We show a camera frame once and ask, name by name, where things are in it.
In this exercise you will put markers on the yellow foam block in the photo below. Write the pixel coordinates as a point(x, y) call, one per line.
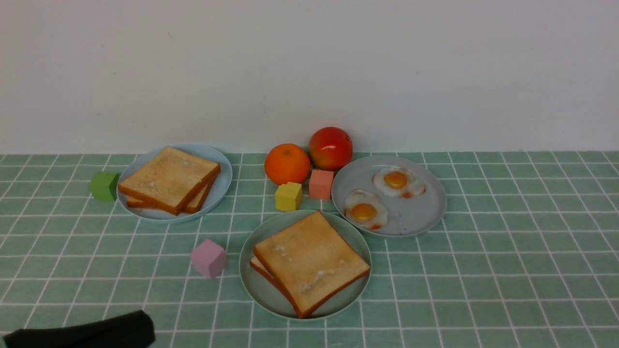
point(288, 197)

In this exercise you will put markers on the fried egg toy front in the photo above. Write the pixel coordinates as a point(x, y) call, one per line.
point(365, 210)

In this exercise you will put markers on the green foam cube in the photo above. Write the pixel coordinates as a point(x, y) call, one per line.
point(103, 185)

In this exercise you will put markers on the light blue bread plate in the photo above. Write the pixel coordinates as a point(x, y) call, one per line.
point(216, 194)

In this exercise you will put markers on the fried egg toy back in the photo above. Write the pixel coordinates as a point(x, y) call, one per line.
point(398, 183)

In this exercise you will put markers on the light green plate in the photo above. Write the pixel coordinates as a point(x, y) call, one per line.
point(261, 295)

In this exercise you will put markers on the salmon pink foam cube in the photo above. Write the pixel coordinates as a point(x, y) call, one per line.
point(320, 184)

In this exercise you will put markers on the fried egg toy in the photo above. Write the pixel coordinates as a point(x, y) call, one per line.
point(365, 210)
point(398, 183)

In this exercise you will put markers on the red apple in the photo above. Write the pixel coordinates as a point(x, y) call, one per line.
point(330, 148)

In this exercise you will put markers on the green checkered tablecloth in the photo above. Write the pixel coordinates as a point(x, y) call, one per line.
point(526, 256)

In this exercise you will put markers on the lower toast slice on stack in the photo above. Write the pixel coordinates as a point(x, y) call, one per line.
point(193, 206)

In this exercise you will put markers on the grey plate with eggs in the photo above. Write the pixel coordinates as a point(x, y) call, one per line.
point(407, 217)

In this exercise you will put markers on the toast slice top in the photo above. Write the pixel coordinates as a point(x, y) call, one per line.
point(309, 261)

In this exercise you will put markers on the orange fruit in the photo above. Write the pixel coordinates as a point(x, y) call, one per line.
point(287, 163)

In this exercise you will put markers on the toast slice bottom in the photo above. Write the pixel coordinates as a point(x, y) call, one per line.
point(258, 266)

